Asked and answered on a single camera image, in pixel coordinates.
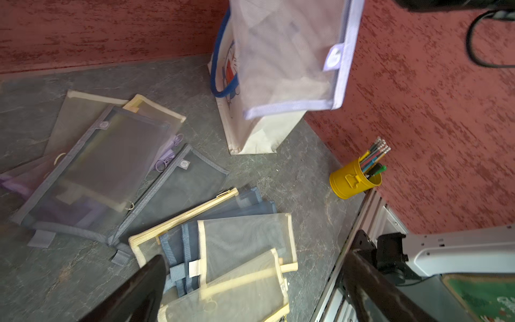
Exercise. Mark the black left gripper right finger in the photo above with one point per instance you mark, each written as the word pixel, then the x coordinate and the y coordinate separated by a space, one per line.
pixel 373 297

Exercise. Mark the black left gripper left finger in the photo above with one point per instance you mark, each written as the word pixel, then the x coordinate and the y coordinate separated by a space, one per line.
pixel 138 299

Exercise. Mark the yellow trimmed mesh pouch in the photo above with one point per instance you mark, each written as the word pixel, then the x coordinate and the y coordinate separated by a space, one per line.
pixel 254 291

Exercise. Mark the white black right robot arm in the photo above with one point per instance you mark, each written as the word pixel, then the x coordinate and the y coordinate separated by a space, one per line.
pixel 409 258

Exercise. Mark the large yellow trimmed pouch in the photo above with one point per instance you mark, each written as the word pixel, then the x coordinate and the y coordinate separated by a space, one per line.
pixel 166 238

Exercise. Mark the large blue mesh pouch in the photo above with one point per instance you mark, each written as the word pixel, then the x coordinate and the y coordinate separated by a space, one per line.
pixel 248 202

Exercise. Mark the dark grey mesh pouch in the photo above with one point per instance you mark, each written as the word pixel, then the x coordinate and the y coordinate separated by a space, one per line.
pixel 190 180

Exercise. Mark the far yellow trimmed pouch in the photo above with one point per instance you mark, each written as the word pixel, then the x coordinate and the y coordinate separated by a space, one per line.
pixel 80 110

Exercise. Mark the small purple mesh pouch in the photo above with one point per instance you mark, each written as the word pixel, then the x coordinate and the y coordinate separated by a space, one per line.
pixel 294 55

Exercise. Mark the aluminium front rail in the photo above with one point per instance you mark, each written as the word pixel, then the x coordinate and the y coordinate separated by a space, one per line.
pixel 340 300

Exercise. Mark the white canvas bag blue handles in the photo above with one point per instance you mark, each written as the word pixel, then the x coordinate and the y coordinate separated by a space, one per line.
pixel 261 135

